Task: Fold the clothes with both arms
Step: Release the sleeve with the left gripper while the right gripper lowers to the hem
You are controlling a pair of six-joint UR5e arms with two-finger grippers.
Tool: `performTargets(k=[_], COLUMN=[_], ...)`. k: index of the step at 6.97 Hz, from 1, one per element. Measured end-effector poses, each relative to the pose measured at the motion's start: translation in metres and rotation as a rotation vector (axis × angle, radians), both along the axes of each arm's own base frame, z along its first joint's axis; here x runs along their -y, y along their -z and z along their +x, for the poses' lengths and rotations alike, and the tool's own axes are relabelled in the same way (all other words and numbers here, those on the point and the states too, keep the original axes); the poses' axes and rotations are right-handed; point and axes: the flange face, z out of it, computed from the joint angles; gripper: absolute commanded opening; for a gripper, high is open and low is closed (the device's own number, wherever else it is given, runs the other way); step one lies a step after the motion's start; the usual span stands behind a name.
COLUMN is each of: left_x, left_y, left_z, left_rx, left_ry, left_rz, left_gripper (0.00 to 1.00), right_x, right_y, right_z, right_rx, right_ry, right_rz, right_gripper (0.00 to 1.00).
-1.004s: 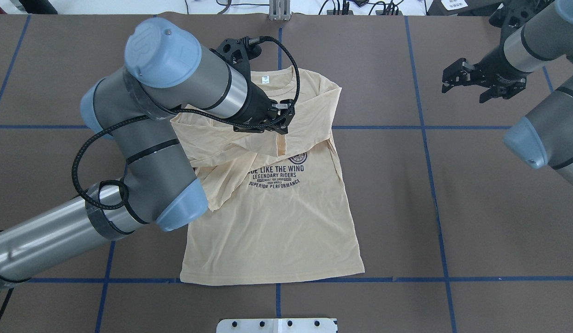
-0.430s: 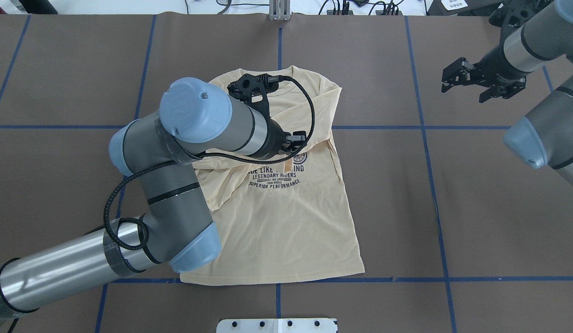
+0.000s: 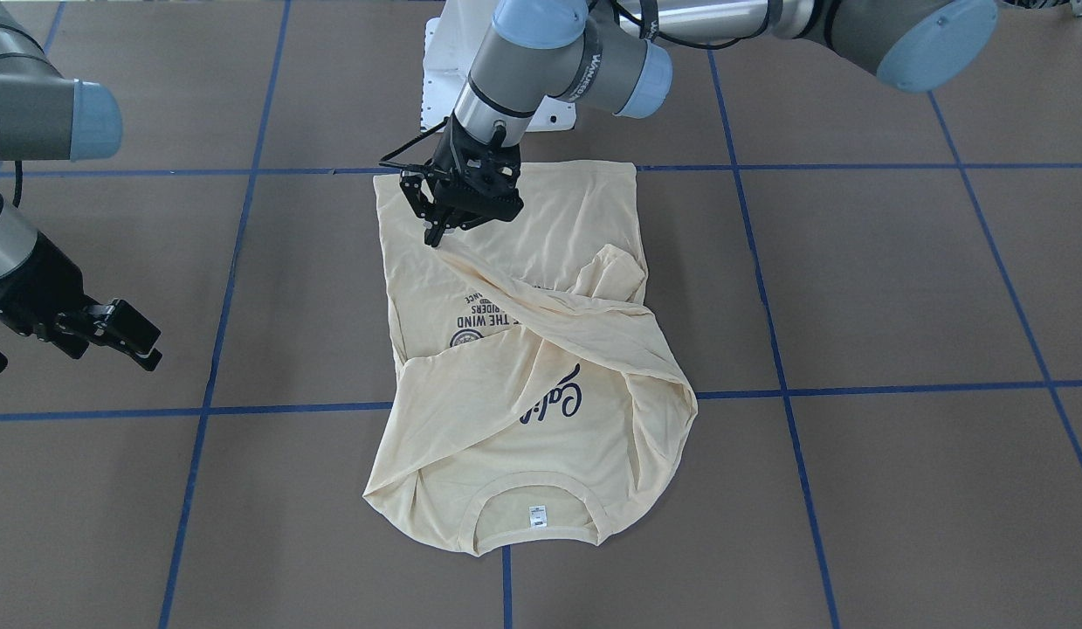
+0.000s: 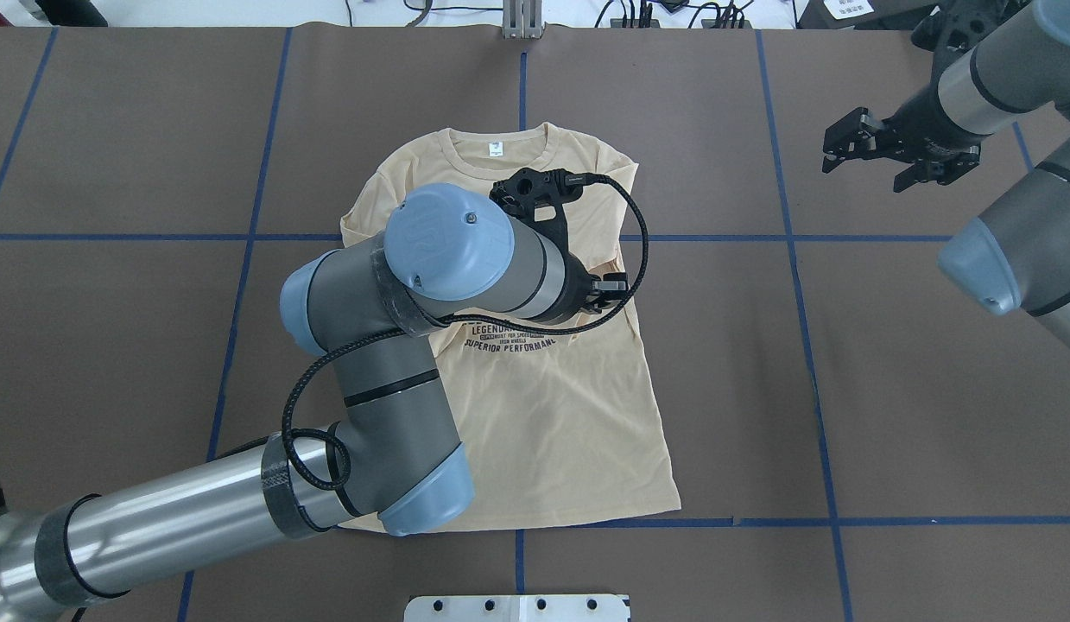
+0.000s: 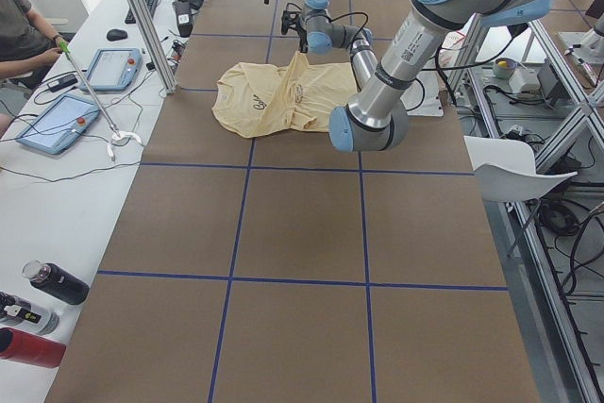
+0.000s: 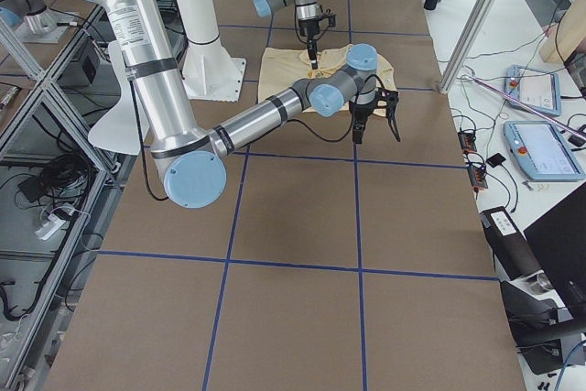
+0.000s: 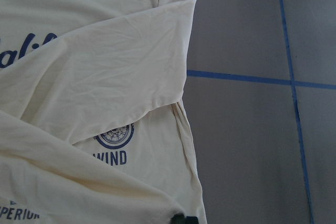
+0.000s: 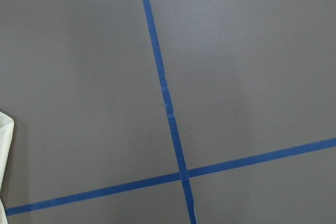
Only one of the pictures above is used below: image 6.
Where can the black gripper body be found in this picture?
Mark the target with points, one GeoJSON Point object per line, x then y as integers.
{"type": "Point", "coordinates": [307, 28]}
{"type": "Point", "coordinates": [361, 112]}

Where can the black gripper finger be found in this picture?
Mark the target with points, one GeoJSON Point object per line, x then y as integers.
{"type": "Point", "coordinates": [358, 131]}
{"type": "Point", "coordinates": [393, 125]}
{"type": "Point", "coordinates": [312, 54]}

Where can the cream yellow long-sleeve shirt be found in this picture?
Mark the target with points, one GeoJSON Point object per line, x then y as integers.
{"type": "Point", "coordinates": [289, 86]}

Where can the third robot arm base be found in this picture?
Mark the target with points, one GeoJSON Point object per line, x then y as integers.
{"type": "Point", "coordinates": [33, 21]}

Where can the far blue teach pendant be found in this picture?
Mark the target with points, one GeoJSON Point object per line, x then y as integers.
{"type": "Point", "coordinates": [535, 88]}

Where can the blue teach pendant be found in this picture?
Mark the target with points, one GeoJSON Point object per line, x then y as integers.
{"type": "Point", "coordinates": [541, 152]}
{"type": "Point", "coordinates": [535, 88]}

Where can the near blue teach pendant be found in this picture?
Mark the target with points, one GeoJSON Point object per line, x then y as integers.
{"type": "Point", "coordinates": [541, 152]}

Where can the white chair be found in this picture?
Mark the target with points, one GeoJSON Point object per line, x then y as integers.
{"type": "Point", "coordinates": [116, 130]}

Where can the black monitor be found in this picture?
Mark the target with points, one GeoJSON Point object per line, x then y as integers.
{"type": "Point", "coordinates": [557, 240]}

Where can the metal stick green handle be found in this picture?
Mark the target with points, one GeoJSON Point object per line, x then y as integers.
{"type": "Point", "coordinates": [513, 100]}

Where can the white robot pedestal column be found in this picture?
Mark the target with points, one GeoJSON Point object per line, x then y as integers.
{"type": "Point", "coordinates": [208, 71]}

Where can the aluminium frame post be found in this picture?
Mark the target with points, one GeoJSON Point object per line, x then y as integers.
{"type": "Point", "coordinates": [470, 32]}

